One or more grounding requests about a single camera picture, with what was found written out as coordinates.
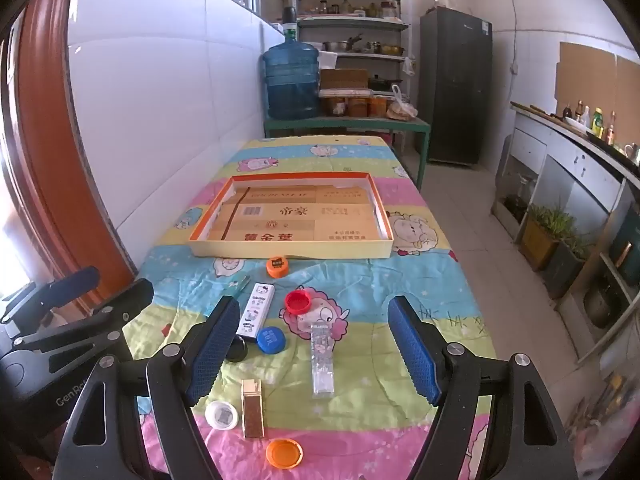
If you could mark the orange wooden door frame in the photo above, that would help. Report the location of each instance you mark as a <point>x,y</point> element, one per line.
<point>45,135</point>

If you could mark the dark blue bottle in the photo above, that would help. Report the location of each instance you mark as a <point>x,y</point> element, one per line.
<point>290,16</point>

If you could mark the plastic bag of bread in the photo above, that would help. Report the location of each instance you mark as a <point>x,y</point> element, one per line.
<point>401,109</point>

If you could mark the steel pot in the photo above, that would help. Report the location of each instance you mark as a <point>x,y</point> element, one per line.
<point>336,46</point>

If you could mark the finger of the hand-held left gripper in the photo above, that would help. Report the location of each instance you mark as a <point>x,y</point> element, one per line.
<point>70,285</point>
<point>135,296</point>

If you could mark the yellow planter with plants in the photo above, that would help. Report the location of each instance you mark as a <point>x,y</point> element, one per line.
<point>540,240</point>

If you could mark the green liquid bottle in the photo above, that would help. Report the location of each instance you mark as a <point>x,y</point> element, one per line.
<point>598,122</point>

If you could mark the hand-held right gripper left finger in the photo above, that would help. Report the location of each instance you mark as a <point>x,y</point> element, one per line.
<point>215,352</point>

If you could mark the cardboard sheet on wall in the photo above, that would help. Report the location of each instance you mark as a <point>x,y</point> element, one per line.
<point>585,75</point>

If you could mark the brass basin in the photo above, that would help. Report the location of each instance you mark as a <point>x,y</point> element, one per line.
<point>392,50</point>

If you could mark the black wok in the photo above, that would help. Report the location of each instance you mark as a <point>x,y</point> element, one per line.
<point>384,83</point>

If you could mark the clear plastic lighter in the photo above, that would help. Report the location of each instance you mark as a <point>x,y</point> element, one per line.
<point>322,360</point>

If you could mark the jar of orange preserves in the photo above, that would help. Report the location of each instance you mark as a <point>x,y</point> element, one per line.
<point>357,107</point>
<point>336,106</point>
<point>378,106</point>

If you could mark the white bottle cap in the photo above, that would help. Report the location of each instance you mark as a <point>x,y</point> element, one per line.
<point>222,415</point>

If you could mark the green metal table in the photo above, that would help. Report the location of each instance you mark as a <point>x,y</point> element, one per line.
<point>350,124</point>

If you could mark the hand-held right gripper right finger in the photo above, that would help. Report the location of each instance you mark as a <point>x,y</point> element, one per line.
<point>415,355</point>

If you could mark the orange rimmed cardboard tray box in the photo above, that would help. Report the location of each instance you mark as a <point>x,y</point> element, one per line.
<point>295,220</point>

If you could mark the red bottle cap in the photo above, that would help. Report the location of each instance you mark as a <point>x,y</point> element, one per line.
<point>298,302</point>

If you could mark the brown cardboard box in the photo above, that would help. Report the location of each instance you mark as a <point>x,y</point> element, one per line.
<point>344,79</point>

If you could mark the orange bottle cap black label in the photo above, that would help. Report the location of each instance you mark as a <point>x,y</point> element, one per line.
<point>278,266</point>

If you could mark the gold lighter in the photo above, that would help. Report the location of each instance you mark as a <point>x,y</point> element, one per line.
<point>253,407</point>

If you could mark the teal lighter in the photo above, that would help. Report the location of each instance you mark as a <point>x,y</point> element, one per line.
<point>244,282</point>

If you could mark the dark grey refrigerator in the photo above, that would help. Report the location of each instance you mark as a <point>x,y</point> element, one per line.
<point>455,85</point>

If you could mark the plain orange bottle cap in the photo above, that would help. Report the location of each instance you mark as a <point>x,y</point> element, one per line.
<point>281,454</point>

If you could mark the dark planter with plants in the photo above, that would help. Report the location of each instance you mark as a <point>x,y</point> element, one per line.
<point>565,270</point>

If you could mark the blue bottle cap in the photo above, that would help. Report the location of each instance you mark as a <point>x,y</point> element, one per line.
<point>272,339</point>

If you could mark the white plastic container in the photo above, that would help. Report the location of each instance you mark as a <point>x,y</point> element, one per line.
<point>328,60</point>

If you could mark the white kitchen counter cabinet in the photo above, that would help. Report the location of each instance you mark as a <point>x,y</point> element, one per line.
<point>565,170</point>

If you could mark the white cartoon print lighter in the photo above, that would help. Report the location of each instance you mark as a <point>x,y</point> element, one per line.
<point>256,310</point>

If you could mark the blue water jug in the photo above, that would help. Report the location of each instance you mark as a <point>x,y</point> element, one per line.
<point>291,80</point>

